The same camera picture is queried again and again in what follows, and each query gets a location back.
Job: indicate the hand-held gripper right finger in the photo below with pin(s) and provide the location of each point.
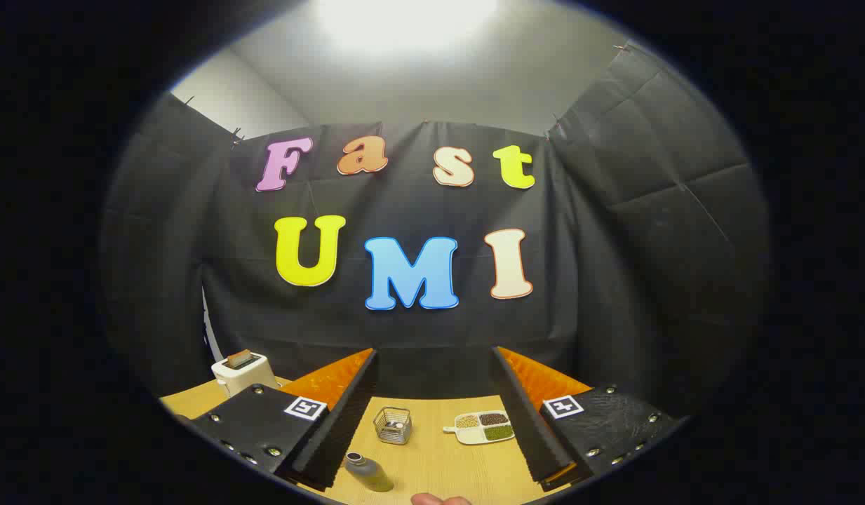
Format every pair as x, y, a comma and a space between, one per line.
523, 421

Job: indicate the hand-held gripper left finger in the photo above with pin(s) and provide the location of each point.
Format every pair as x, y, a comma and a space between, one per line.
341, 435

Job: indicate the silver bottle with green label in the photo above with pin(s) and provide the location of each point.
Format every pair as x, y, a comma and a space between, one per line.
372, 477

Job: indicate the white divided dish with grains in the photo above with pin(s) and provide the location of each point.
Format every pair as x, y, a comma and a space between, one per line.
474, 436

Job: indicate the wooden table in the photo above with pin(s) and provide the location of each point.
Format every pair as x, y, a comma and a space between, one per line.
439, 466

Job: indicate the white toaster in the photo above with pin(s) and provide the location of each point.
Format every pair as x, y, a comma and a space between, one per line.
246, 380

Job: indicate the toasted bread slice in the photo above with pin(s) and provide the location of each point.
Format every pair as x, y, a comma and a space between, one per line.
243, 358

